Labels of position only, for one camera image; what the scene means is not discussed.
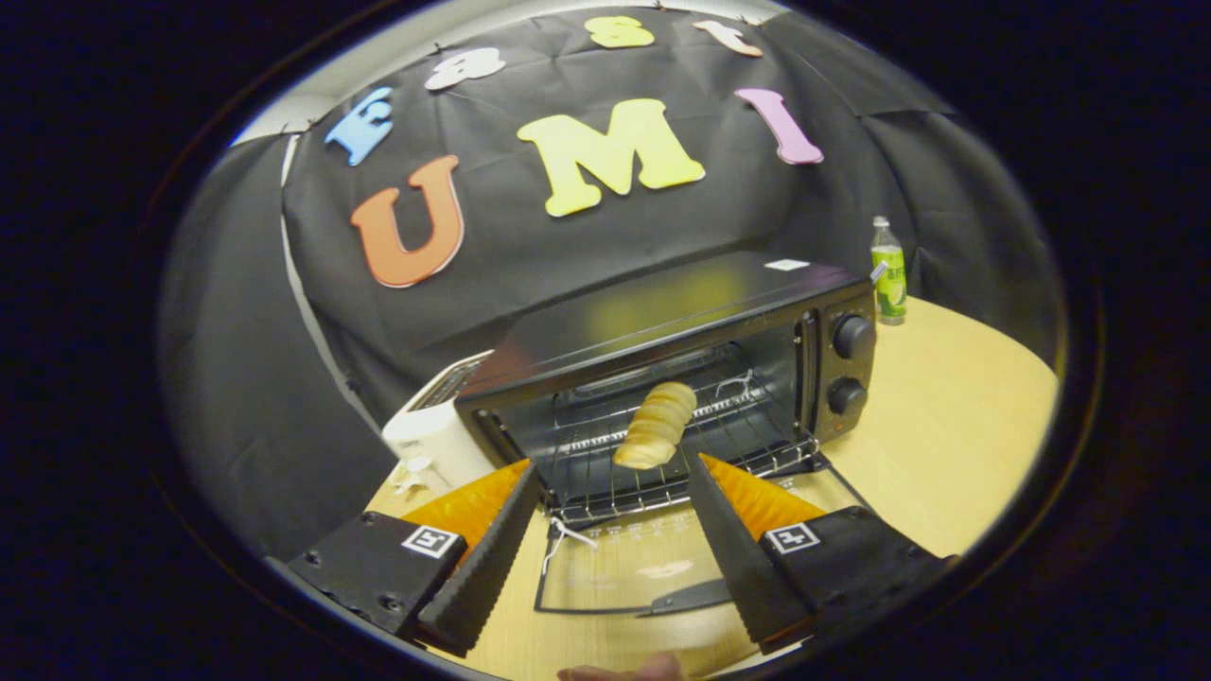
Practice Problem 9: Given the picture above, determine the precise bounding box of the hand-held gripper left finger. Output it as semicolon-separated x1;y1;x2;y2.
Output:
284;459;542;658

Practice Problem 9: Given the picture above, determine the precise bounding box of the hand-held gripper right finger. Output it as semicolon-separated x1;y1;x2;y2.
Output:
686;452;957;655

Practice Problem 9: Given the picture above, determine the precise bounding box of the golden bread roll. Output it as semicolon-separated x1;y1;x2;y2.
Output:
613;381;698;471

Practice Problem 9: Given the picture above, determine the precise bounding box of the black toaster oven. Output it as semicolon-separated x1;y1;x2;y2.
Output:
454;251;879;616

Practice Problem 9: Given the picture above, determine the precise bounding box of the white pop-up toaster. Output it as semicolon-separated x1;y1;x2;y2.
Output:
382;350;498;493

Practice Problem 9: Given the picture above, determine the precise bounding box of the small white packet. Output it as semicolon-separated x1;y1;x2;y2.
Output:
388;457;436;498

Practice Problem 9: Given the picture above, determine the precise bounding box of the green label drink bottle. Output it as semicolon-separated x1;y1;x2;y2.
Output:
870;216;908;326

